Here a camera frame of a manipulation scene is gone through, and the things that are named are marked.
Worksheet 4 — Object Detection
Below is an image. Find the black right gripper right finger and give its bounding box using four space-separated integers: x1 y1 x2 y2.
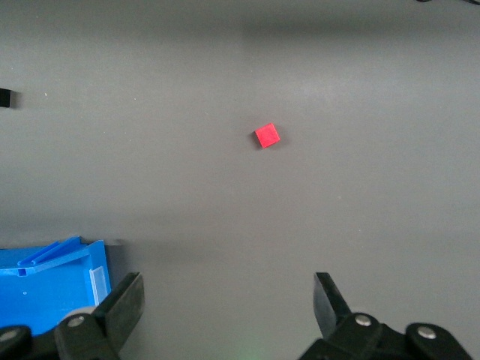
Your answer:
298 271 474 360

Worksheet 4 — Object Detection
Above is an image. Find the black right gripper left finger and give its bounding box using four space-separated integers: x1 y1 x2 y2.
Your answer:
0 271 146 360

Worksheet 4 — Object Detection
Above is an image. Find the small red cube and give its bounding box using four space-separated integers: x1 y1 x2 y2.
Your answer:
254 122 282 150

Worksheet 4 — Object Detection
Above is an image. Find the blue plastic storage bin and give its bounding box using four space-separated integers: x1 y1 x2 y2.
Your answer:
0 235 113 337

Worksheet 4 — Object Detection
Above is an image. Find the dark grey table mat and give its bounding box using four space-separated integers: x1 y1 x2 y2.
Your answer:
0 0 480 360

